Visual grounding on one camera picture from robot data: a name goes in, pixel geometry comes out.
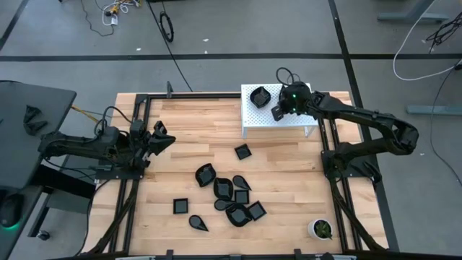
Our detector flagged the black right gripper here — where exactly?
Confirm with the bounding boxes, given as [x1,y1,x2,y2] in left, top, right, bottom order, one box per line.
[271,81,314,122]

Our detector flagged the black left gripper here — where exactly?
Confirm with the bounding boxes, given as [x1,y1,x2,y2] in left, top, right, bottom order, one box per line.
[128,119,177,170]

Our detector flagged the black leaf-shaped mini plate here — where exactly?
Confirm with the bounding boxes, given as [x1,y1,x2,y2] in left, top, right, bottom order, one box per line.
[250,85,272,110]
[195,162,217,188]
[213,177,235,202]
[225,203,253,228]

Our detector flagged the white perforated metal shelf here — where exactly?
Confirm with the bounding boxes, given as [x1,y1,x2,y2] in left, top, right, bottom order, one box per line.
[240,82,320,139]

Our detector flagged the black triangular plastic part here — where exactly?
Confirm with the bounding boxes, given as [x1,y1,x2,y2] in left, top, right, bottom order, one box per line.
[22,120,48,137]
[23,105,43,124]

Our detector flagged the small plant in white pot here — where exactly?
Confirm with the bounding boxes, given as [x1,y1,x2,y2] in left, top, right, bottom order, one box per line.
[307,217,334,241]

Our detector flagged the dark grey desk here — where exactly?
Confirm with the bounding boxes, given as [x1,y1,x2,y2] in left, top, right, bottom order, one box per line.
[0,79,78,191]

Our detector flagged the grey metal desk foot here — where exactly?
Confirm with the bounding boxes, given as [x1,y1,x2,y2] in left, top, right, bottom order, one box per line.
[406,105,462,117]
[377,0,451,25]

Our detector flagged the black computer mouse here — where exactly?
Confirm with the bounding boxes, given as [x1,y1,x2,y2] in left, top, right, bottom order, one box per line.
[0,194,25,229]

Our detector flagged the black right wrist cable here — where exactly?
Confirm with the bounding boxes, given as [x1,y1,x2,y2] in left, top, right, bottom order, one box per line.
[275,66,301,87]

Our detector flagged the black aluminium table frame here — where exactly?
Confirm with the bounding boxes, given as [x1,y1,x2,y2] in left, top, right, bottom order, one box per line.
[82,92,401,260]

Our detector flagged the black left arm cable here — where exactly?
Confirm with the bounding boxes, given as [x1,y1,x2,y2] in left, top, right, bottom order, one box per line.
[94,105,134,137]

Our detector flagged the long black floor cable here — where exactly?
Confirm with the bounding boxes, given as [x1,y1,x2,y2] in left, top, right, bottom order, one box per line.
[147,0,194,93]

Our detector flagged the yellow cable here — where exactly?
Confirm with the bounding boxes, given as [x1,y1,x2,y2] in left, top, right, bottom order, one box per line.
[71,105,101,124]

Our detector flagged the black desk base frame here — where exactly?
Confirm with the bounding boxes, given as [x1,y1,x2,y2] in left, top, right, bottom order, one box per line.
[28,164,97,239]

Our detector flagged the black coiled cable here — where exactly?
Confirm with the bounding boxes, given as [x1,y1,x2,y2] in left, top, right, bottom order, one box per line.
[159,10,175,43]

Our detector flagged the thin black floor cable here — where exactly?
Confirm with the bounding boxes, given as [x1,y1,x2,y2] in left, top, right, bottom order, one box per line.
[429,59,462,178]
[79,0,116,38]

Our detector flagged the white floor cable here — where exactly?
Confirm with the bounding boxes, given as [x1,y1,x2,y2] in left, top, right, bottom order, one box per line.
[392,0,462,82]

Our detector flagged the white cable bundle yellow plugs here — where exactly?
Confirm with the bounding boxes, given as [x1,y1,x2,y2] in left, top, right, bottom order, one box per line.
[101,0,141,27]

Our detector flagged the black cable bundle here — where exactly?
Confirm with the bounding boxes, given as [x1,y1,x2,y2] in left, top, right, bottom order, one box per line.
[424,12,462,47]

